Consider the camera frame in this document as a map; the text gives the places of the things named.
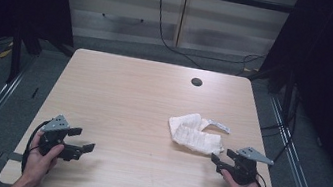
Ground black metal stand leg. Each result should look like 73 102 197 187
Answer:
278 69 298 125
3 24 28 85

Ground long black power cable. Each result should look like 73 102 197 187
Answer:
146 0 276 80

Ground dark cabinet handle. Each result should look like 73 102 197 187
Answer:
100 11 146 26

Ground grey tape piece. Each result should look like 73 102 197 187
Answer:
7 151 26 164

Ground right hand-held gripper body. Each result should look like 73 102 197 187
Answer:
214 142 277 187

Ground yellow floor object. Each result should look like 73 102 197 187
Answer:
0 40 15 62

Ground person's left hand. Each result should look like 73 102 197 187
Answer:
20 128 67 186

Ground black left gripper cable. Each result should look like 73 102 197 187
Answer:
19 116 51 178

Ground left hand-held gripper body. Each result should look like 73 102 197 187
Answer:
36 112 89 164

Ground small black floor item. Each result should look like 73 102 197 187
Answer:
30 85 40 100

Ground white cloth towel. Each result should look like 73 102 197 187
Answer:
163 108 233 159

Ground black floor cables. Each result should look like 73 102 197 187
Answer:
254 82 304 166

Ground dark round cable grommet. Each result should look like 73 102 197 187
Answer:
189 76 204 88

